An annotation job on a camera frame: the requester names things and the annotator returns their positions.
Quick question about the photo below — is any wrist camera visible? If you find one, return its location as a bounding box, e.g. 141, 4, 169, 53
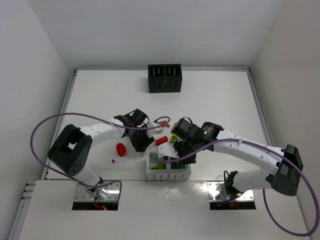
156, 142, 179, 159
146, 122, 164, 137

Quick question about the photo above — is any brown flat lego plate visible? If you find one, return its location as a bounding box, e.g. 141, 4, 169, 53
159, 121, 168, 128

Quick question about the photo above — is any lime lego brick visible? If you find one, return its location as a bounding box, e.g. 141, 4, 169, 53
150, 162, 166, 170
170, 134, 179, 143

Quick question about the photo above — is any lime lego brick top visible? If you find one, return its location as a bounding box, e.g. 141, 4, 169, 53
150, 162, 166, 170

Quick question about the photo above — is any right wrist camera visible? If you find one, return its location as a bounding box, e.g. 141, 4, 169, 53
156, 142, 179, 159

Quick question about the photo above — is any metal base plate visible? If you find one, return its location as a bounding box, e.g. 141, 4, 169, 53
74, 181, 122, 203
207, 181, 255, 204

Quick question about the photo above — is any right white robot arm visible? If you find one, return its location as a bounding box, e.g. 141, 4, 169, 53
172, 118, 304, 199

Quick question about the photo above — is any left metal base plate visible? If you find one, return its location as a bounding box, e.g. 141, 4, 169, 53
74, 181, 122, 203

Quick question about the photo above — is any red long lego brick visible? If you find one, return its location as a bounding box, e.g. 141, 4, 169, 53
155, 136, 169, 146

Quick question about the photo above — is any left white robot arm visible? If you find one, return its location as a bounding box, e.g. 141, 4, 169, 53
47, 109, 159, 193

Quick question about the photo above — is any black two-compartment container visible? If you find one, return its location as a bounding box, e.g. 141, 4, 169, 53
147, 64, 183, 94

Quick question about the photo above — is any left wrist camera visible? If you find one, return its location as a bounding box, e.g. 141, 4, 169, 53
146, 122, 164, 137

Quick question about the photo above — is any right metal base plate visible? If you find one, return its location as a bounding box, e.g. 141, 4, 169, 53
207, 181, 255, 204

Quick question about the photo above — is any white two-compartment container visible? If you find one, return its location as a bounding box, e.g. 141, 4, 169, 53
146, 152, 191, 181

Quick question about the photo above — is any red oval lego piece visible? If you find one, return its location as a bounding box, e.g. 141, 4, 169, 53
116, 143, 127, 157

